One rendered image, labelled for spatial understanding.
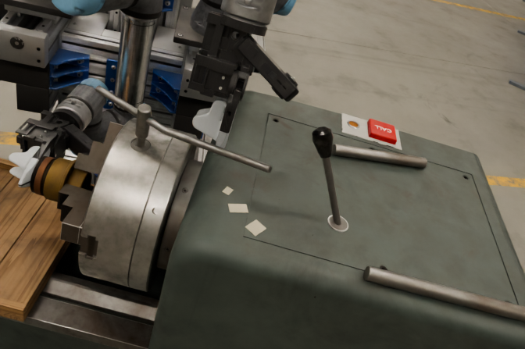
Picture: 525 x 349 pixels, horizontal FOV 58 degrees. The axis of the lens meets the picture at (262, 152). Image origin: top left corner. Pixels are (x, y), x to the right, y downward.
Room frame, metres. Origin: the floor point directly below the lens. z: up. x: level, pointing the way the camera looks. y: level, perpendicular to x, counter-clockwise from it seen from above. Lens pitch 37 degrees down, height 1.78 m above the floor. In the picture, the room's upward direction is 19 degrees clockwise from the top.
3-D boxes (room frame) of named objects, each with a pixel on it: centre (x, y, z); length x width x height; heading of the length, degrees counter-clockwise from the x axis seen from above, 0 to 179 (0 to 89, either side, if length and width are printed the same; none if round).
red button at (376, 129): (0.91, -0.23, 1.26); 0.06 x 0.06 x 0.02; 4
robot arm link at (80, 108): (0.82, 0.43, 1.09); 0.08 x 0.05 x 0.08; 93
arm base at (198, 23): (1.33, 0.26, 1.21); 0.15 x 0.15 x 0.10
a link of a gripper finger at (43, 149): (0.68, 0.41, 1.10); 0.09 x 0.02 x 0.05; 3
